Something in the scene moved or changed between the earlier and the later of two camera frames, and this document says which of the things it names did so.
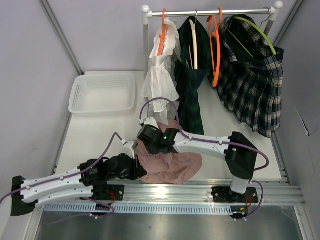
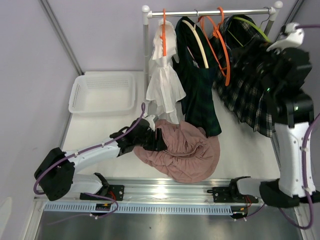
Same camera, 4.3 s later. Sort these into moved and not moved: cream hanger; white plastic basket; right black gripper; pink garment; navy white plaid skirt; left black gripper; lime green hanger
Moved: left black gripper; right black gripper; pink garment; navy white plaid skirt; cream hanger
Not moved: white plastic basket; lime green hanger
